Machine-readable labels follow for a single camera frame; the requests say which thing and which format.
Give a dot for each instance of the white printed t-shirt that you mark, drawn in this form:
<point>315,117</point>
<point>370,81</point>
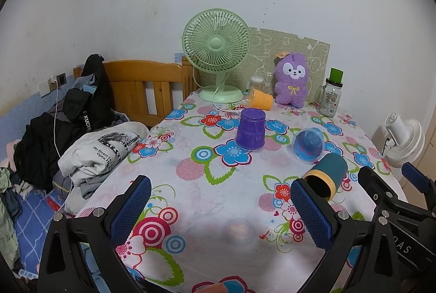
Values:
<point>92,156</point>

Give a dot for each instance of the green desk fan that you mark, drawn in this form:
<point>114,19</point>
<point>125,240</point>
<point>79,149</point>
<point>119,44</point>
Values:
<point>215,42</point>

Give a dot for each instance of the orange plastic cup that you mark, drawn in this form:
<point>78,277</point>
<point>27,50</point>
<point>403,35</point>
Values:
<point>262,99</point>

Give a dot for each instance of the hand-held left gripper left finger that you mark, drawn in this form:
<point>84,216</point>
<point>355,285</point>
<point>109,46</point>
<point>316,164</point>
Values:
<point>131,207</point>

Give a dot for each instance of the wooden bed headboard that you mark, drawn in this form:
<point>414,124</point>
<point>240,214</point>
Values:
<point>136,75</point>

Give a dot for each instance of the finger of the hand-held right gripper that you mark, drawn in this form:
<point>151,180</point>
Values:
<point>381,187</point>
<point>416,176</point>

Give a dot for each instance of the floral tablecloth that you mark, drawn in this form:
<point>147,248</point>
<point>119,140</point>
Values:
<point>211,211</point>

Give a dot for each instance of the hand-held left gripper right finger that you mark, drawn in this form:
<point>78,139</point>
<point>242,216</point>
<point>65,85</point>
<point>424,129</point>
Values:
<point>311,215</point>

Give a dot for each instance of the blue plastic cup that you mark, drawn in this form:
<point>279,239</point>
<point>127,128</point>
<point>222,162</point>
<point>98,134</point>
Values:
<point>306,144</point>

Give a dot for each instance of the grey folded clothing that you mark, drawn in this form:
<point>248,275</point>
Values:
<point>73,187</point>

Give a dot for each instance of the glass jar with green lid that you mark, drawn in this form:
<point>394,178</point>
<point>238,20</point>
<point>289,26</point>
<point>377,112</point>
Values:
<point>329,98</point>

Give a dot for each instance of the purple plastic cup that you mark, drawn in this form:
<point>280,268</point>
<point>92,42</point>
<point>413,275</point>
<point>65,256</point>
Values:
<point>250,133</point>

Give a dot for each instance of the teal cup with yellow rim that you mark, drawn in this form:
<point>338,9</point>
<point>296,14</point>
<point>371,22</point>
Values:
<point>332,167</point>

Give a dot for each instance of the blue checked bed sheet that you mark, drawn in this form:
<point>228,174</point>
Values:
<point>37,211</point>

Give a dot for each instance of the clear toothpick holder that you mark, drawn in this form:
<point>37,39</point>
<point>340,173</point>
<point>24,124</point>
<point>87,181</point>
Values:
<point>257,82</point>

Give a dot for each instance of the black clothes pile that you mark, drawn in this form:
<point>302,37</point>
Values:
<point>37,150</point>

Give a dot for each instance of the purple plush toy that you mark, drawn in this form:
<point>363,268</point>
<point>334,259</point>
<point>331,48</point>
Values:
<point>291,88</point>

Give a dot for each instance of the green cloth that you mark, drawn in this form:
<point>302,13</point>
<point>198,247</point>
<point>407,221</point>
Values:
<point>6,225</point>

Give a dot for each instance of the wall socket with charger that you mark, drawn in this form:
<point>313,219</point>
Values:
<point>58,80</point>

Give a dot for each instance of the white standing fan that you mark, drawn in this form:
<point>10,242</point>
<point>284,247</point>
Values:
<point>405,139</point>

